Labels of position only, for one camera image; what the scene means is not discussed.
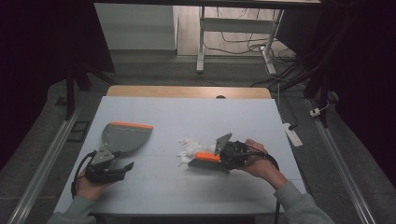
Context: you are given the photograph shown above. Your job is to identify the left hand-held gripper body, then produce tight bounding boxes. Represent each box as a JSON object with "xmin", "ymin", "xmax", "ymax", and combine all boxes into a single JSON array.
[{"xmin": 84, "ymin": 146, "xmax": 127, "ymax": 184}]

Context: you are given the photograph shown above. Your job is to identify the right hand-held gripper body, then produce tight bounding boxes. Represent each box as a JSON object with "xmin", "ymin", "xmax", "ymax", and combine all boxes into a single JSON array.
[{"xmin": 214, "ymin": 132, "xmax": 250, "ymax": 171}]

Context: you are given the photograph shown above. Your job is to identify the grey dustpan with orange edge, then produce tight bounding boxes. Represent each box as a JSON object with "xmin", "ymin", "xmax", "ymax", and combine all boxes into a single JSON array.
[{"xmin": 101, "ymin": 120, "xmax": 154, "ymax": 154}]

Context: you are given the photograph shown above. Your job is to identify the orange brush with grey bristles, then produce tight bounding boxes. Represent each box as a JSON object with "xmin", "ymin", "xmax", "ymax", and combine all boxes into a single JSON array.
[{"xmin": 186, "ymin": 151, "xmax": 232, "ymax": 175}]

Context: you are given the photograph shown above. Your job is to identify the pile of white paper scraps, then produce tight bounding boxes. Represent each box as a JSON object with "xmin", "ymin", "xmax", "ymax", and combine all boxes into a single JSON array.
[{"xmin": 176, "ymin": 134, "xmax": 219, "ymax": 171}]

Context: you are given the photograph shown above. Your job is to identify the person's left hand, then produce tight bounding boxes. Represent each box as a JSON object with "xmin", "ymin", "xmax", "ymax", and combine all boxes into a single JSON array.
[{"xmin": 75, "ymin": 169, "xmax": 110, "ymax": 202}]

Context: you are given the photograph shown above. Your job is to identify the person's right hand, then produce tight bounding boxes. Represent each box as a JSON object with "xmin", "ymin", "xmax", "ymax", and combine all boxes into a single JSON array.
[{"xmin": 238, "ymin": 138, "xmax": 290, "ymax": 191}]

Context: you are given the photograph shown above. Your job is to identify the white table cover board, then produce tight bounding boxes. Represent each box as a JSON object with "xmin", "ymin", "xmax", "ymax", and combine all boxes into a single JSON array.
[{"xmin": 53, "ymin": 95, "xmax": 308, "ymax": 217}]

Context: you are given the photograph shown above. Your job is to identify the white power strip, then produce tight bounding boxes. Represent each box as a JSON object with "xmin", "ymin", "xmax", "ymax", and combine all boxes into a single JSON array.
[{"xmin": 282, "ymin": 122, "xmax": 304, "ymax": 148}]

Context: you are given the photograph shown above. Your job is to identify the black metal stand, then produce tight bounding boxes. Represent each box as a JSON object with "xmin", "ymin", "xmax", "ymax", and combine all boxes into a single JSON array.
[
  {"xmin": 274, "ymin": 12, "xmax": 362, "ymax": 129},
  {"xmin": 54, "ymin": 57, "xmax": 120, "ymax": 121}
]

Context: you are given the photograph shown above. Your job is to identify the wooden table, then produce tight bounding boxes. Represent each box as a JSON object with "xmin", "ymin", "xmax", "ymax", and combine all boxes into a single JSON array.
[{"xmin": 106, "ymin": 85, "xmax": 273, "ymax": 100}]

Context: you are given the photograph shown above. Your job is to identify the white cabinet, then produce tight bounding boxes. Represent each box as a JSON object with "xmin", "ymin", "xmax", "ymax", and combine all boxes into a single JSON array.
[{"xmin": 93, "ymin": 3, "xmax": 179, "ymax": 51}]

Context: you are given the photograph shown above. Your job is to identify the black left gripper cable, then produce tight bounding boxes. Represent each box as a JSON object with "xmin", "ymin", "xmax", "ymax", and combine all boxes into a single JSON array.
[{"xmin": 70, "ymin": 149, "xmax": 98, "ymax": 200}]

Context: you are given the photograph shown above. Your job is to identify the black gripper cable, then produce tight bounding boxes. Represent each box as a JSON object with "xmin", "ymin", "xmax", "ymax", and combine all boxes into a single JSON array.
[
  {"xmin": 70, "ymin": 149, "xmax": 98, "ymax": 200},
  {"xmin": 242, "ymin": 145, "xmax": 282, "ymax": 224}
]

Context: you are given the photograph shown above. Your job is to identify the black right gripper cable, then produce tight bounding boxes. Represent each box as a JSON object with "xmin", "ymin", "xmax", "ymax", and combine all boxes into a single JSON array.
[{"xmin": 242, "ymin": 145, "xmax": 282, "ymax": 224}]

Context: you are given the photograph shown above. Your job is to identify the aluminium floor rail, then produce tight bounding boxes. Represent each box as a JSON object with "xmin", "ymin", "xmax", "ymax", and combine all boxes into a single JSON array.
[
  {"xmin": 305, "ymin": 98, "xmax": 377, "ymax": 224},
  {"xmin": 7, "ymin": 105, "xmax": 84, "ymax": 224}
]

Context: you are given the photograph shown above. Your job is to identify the black floor cables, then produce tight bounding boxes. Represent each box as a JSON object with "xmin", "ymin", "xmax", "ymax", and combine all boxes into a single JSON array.
[{"xmin": 204, "ymin": 7, "xmax": 301, "ymax": 89}]

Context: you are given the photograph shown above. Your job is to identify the white desk frame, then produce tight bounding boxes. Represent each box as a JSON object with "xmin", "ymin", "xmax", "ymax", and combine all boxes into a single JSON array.
[{"xmin": 195, "ymin": 6, "xmax": 285, "ymax": 76}]

